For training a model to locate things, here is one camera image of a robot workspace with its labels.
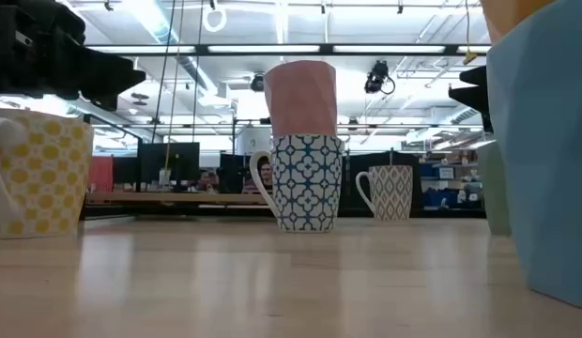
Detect red partition panel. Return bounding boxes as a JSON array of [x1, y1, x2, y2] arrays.
[[87, 156, 115, 193]]

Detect white hanging ring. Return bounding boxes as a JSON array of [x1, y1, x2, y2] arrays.
[[201, 3, 228, 34]]

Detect white mug diamond ikat pattern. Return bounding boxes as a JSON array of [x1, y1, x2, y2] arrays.
[[355, 163, 414, 223]]

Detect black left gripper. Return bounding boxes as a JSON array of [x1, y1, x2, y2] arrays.
[[0, 0, 147, 113]]

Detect white mug blue tile pattern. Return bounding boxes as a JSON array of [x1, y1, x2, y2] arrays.
[[249, 133, 345, 234]]

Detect tan hanging cable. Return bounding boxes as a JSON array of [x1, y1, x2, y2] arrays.
[[164, 0, 185, 171]]

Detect orange ceramic mug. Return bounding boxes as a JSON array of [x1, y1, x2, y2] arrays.
[[479, 0, 558, 46]]

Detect clear plastic bottle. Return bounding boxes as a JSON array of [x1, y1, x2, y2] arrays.
[[0, 107, 95, 239]]

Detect black aluminium table frame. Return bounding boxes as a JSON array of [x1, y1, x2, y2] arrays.
[[82, 112, 487, 220]]

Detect black bar with light strips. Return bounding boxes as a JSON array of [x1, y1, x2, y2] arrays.
[[84, 43, 492, 57]]

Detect yellow hanging cord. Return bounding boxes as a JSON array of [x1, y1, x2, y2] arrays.
[[462, 0, 480, 66]]

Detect black hanging cable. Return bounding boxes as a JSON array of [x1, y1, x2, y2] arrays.
[[151, 0, 177, 144], [191, 0, 204, 144]]

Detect black partition panel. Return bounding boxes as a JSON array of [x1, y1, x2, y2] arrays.
[[342, 150, 422, 211]]

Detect blue storage bins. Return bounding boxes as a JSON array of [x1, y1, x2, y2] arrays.
[[420, 161, 484, 210]]

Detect person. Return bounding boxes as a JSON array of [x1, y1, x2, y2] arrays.
[[195, 168, 221, 193], [243, 157, 274, 194]]

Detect light blue faceted mug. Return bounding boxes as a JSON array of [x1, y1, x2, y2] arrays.
[[486, 0, 582, 311]]

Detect green faceted mug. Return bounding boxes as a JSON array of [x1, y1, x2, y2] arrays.
[[478, 139, 513, 237]]

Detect black computer monitor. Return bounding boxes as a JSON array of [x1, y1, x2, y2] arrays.
[[137, 142, 201, 192]]

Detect pink faceted mug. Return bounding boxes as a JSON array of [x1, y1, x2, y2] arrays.
[[263, 59, 338, 138]]

